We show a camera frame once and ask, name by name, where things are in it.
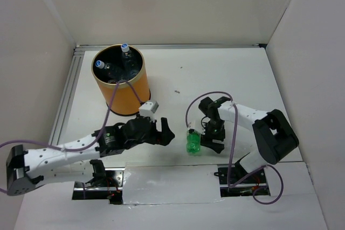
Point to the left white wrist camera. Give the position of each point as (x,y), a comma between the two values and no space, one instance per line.
(148,109)

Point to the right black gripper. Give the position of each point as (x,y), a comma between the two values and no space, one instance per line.
(207,140)

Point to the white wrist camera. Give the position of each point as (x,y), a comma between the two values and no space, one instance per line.
(194,127)
(148,109)

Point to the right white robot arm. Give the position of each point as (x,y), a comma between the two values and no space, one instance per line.
(274,135)

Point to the green bottle lower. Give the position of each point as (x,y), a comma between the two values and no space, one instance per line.
(193,145)

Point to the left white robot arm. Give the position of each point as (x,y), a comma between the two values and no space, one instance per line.
(80,160)

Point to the orange cylindrical bin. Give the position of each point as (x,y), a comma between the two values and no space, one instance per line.
(125,96)

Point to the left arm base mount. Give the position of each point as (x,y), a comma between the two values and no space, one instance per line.
(105,184)

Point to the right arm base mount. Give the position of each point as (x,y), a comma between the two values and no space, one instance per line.
(256,182)

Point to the clear bottle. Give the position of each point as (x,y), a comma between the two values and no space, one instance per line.
(129,61)
(109,72)

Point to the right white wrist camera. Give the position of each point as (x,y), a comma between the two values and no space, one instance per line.
(194,127)

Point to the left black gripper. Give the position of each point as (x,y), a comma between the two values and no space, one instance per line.
(164,137)

